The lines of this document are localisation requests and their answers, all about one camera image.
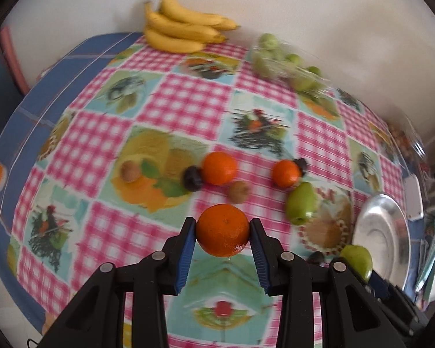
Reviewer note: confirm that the brown kiwi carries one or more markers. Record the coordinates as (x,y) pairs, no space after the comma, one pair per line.
(129,171)
(239,192)

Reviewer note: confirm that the clear tray of green fruits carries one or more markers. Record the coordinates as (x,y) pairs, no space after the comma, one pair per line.
(273,59)

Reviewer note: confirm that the clear box of brown fruits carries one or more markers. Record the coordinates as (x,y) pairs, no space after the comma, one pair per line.
(405,137)

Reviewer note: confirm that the pink checkered fruit tablecloth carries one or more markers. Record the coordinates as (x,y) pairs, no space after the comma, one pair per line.
(166,112)

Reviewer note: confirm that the yellow banana bunch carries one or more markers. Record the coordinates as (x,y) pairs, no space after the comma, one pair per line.
(174,28)

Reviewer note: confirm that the white plastic box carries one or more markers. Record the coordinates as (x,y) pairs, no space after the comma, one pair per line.
(413,198)

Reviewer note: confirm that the dark plum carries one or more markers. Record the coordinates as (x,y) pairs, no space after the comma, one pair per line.
(192,178)
(302,165)
(317,258)

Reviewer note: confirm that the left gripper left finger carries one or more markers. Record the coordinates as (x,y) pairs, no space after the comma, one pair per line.
(95,315)

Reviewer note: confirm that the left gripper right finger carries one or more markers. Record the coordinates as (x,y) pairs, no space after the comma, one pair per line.
(350,315)

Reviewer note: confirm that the green mango front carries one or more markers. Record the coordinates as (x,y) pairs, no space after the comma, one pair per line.
(359,259)

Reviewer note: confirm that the smartphone on stand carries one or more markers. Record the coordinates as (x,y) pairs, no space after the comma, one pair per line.
(426,258)

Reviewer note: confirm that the green mango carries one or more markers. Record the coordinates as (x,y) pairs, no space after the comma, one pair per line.
(301,204)
(359,259)

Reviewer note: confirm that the dark plum front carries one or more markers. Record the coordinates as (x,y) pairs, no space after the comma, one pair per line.
(317,258)

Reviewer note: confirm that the orange mandarin with stem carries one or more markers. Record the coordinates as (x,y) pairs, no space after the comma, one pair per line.
(222,230)

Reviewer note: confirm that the large steel bowl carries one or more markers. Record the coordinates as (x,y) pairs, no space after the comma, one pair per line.
(381,227)

